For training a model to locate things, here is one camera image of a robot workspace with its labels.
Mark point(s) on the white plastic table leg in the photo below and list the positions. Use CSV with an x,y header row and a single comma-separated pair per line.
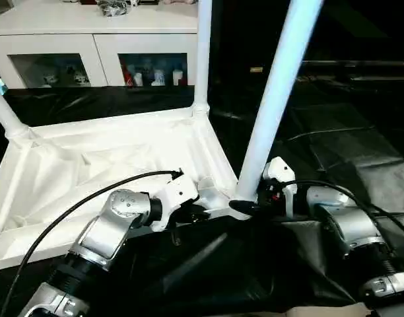
x,y
202,53
274,99
4,109

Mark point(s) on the white plastic table top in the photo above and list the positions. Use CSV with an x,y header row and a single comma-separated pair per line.
x,y
89,158

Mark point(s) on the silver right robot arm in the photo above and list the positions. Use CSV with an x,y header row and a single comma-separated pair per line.
x,y
347,224

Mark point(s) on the black mat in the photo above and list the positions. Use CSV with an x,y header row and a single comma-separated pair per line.
x,y
337,148

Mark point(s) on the small tan label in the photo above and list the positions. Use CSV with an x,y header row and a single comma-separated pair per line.
x,y
256,69

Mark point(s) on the red object behind glass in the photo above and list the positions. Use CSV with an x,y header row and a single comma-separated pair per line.
x,y
129,77

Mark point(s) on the white cabinet with glass doors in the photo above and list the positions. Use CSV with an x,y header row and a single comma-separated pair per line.
x,y
89,36

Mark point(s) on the clear glass trinket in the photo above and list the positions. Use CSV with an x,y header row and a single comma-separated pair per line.
x,y
114,8

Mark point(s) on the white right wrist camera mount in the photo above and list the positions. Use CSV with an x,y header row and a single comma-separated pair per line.
x,y
281,175

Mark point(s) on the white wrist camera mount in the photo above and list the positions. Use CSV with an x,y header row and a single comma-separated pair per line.
x,y
281,175
182,195

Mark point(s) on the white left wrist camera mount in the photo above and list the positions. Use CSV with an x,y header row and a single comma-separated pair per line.
x,y
182,195

